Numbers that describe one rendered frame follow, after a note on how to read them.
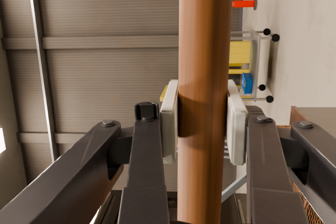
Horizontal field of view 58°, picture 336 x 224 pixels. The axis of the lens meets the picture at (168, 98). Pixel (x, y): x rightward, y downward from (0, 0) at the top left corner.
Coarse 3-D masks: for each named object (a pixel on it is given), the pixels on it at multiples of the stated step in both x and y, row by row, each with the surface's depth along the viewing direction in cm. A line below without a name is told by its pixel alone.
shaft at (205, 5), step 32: (192, 0) 16; (224, 0) 16; (192, 32) 16; (224, 32) 17; (192, 64) 17; (224, 64) 17; (192, 96) 17; (224, 96) 18; (192, 128) 18; (224, 128) 19; (192, 160) 19; (192, 192) 19
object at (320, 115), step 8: (296, 112) 178; (304, 112) 178; (312, 112) 177; (320, 112) 177; (328, 112) 177; (296, 120) 178; (312, 120) 165; (320, 120) 165; (328, 120) 164; (328, 128) 153
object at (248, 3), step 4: (236, 0) 580; (240, 0) 579; (244, 0) 578; (248, 0) 577; (252, 0) 576; (256, 0) 573; (232, 4) 581; (236, 4) 579; (240, 4) 578; (244, 4) 577; (248, 4) 577; (252, 4) 576; (256, 4) 573
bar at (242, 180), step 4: (244, 172) 115; (240, 176) 116; (244, 176) 114; (236, 180) 116; (240, 180) 114; (244, 180) 114; (232, 184) 116; (236, 184) 115; (240, 184) 115; (228, 188) 116; (232, 188) 116; (236, 188) 116; (224, 192) 117; (228, 192) 116; (232, 192) 116; (224, 196) 117; (228, 196) 117
